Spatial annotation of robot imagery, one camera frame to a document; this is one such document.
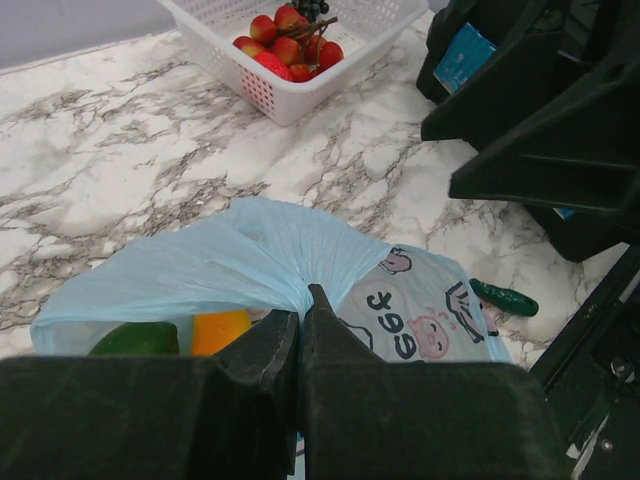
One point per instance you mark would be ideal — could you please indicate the green handled screwdriver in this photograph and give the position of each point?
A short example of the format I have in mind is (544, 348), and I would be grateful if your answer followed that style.
(505, 299)

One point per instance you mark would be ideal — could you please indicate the blue plastic bag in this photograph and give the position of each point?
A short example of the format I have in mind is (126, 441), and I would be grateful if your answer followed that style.
(402, 302)

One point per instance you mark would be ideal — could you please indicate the green fake fruit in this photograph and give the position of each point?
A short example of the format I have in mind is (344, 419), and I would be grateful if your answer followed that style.
(153, 338)

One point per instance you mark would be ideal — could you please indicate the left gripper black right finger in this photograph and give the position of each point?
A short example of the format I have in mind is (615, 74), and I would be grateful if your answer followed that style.
(365, 418)

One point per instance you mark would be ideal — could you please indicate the red fake fruit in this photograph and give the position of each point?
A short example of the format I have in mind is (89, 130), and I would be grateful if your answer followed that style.
(274, 64)

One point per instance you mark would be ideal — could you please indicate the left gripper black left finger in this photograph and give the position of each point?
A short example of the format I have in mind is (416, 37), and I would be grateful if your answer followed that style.
(228, 416)

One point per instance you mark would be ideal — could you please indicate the orange yellow fake fruit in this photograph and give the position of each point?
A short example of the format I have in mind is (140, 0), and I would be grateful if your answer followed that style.
(212, 332)

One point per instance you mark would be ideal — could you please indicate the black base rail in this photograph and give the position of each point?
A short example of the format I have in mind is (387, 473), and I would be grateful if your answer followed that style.
(590, 378)

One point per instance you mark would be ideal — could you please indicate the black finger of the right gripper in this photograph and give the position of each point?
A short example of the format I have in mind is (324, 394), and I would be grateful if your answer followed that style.
(491, 64)
(580, 151)

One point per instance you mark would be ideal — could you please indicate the black toolbox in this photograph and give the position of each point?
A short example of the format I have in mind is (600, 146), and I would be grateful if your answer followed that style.
(576, 235)

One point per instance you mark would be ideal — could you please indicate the dark fake grape bunch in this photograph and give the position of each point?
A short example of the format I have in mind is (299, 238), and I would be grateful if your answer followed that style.
(311, 9)

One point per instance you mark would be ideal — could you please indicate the white plastic basket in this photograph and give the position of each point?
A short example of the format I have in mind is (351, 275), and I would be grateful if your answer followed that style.
(365, 30)

